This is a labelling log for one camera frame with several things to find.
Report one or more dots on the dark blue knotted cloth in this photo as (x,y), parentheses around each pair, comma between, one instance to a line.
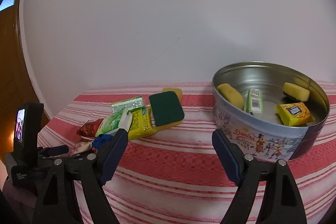
(100,140)

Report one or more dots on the yellow sponge green scourer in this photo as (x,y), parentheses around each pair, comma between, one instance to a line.
(296,92)

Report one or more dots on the white wrapped candy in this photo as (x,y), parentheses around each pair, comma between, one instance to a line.
(80,147)

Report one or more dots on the red foil snack packet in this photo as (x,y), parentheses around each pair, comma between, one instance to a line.
(89,128)

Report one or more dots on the yellow orange snack packet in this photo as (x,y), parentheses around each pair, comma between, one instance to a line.
(294,114)

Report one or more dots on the round metal cookie tin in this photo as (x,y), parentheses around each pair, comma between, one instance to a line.
(264,135)

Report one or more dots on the green tissue pack large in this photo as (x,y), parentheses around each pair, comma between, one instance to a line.
(119,120)

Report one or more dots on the red white striped cloth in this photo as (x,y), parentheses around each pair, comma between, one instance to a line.
(175,175)

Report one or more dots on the green white tissue pack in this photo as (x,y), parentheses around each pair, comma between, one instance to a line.
(254,103)

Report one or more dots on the yellow snack bag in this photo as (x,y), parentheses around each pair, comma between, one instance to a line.
(141,125)

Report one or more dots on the silver green foil packet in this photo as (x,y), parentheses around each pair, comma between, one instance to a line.
(130,104)

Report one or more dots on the yellow green sponge on cloth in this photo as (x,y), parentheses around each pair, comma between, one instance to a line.
(166,109)

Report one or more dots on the small yellow sponge behind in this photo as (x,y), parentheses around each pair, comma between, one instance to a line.
(177,91)

